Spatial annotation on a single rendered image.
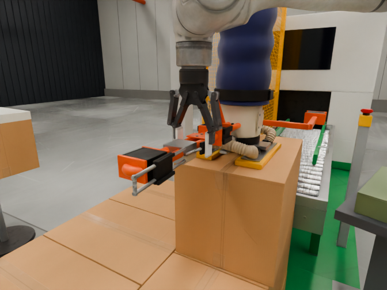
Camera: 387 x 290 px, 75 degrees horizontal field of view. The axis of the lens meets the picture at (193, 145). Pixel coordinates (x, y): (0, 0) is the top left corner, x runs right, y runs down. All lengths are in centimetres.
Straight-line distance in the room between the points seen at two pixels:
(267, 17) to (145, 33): 1218
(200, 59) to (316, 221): 122
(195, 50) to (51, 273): 96
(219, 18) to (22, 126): 171
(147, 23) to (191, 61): 1245
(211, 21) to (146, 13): 1270
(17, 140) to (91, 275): 117
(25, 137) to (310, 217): 185
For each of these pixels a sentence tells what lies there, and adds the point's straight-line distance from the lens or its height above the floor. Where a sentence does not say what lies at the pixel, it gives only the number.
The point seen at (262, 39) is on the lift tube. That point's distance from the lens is 98.
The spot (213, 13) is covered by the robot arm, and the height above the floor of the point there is 136.
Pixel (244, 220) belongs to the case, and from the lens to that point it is 92.
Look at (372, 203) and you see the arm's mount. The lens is 116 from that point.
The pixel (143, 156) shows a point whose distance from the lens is 53.
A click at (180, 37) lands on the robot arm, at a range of 64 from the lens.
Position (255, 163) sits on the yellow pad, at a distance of 91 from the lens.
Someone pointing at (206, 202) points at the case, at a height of 81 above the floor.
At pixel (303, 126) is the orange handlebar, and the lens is 105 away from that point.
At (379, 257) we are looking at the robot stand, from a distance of 135.
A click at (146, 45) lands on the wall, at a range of 1301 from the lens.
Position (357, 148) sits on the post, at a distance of 203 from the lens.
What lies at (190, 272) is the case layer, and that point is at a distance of 107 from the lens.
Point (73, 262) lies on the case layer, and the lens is 121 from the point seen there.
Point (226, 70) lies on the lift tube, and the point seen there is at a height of 128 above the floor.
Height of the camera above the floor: 127
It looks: 16 degrees down
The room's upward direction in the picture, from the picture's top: straight up
